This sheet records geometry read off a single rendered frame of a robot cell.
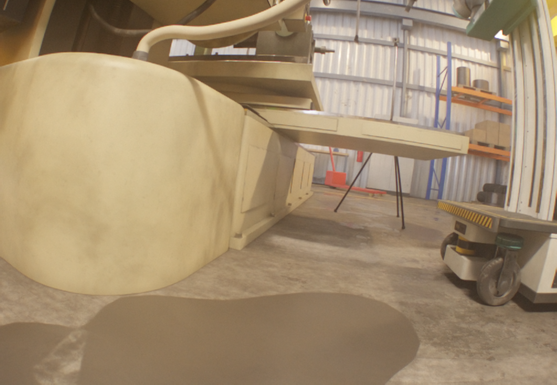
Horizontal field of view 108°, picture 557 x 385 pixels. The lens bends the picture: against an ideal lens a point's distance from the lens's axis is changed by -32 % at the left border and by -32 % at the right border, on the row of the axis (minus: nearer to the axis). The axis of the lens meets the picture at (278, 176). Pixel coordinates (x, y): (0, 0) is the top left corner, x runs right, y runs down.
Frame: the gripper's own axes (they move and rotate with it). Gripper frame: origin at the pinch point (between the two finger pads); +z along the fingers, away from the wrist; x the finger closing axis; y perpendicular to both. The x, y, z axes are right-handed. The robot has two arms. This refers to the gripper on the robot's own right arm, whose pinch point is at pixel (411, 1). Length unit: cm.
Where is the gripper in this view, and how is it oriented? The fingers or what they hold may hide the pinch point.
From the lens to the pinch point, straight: 170.1
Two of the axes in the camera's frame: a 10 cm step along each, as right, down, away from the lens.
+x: 1.0, 1.0, 9.9
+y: 8.4, 5.2, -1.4
